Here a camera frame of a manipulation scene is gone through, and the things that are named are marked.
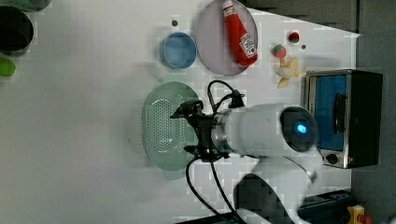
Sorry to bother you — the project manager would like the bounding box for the red strawberry toy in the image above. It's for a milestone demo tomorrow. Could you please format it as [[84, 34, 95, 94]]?
[[288, 32, 300, 43]]

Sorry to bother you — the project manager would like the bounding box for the blue round bowl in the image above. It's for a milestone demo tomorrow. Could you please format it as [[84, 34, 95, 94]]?
[[159, 32, 197, 69]]

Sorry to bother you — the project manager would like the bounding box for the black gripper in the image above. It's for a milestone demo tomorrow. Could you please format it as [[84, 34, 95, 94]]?
[[171, 100, 217, 162]]

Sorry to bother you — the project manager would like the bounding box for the purple round plate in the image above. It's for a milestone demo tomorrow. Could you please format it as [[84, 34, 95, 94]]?
[[195, 0, 259, 76]]

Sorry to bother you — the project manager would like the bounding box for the green round object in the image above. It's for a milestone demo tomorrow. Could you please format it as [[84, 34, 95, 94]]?
[[0, 58, 16, 77]]

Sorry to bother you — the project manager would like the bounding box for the red ketchup bottle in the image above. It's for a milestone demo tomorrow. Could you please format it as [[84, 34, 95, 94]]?
[[222, 0, 258, 67]]

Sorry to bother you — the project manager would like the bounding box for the black toaster oven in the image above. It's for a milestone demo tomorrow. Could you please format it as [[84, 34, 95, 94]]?
[[304, 69, 383, 169]]

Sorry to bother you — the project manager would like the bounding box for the pink strawberry toy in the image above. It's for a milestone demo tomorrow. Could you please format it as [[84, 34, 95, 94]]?
[[272, 44, 287, 59]]

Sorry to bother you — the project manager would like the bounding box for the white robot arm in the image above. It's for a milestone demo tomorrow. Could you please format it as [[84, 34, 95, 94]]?
[[171, 100, 323, 224]]

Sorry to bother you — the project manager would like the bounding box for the black round container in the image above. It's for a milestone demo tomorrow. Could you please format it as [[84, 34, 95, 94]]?
[[0, 6, 34, 54]]

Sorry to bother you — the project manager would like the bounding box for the peeled banana toy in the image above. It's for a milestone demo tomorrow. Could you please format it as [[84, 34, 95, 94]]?
[[277, 57, 306, 89]]

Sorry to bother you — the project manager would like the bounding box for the yellow emergency stop box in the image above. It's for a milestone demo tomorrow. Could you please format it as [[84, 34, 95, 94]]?
[[347, 205, 373, 224]]

